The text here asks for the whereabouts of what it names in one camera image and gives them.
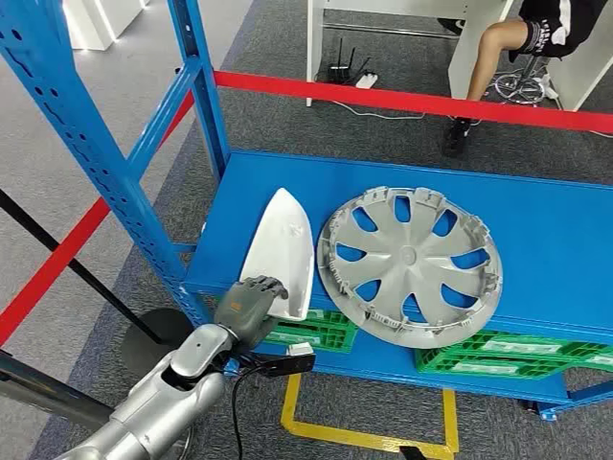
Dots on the white desk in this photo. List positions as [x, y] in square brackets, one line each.
[584, 63]
[314, 38]

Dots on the person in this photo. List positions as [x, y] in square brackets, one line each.
[493, 57]

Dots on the black right robot foot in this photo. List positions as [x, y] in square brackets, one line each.
[412, 454]

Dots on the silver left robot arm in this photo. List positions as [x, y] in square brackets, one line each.
[157, 406]

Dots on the chrome stanchion post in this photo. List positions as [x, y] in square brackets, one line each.
[38, 387]

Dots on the green plastic crate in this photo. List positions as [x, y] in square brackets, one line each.
[503, 355]
[316, 330]

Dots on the white power strip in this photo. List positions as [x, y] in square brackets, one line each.
[366, 80]

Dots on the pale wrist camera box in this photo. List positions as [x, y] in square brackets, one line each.
[299, 348]

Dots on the black stanchion post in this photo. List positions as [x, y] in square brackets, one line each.
[153, 349]

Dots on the yellow floor tape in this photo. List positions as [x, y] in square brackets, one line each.
[291, 400]

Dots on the blue metal shelf rack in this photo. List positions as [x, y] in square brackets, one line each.
[550, 241]

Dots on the white display plinth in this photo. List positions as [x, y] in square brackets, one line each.
[90, 25]

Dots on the chrome chair base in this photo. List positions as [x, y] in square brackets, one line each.
[519, 86]

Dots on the silver wheel hubcap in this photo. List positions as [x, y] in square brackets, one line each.
[407, 260]

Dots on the white plastic shell part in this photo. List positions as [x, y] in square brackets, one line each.
[283, 241]

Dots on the black router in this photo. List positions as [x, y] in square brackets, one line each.
[338, 73]

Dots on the black camera bracket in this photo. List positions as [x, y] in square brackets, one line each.
[283, 366]

